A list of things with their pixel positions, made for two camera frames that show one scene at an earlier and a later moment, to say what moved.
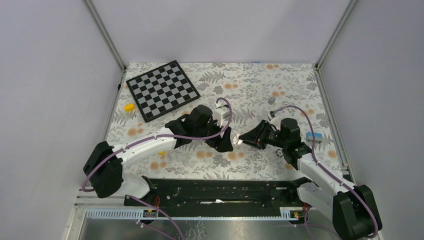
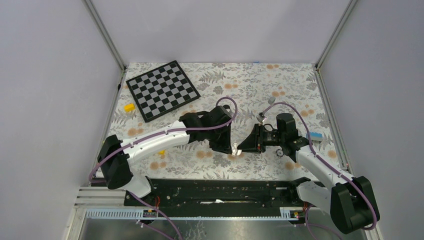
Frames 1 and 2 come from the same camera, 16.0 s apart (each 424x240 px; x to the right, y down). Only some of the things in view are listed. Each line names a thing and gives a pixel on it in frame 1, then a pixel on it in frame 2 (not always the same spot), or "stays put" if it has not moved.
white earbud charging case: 236,140 → 234,150
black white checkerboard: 161,90 stays put
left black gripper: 224,144 stays put
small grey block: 271,100 stays put
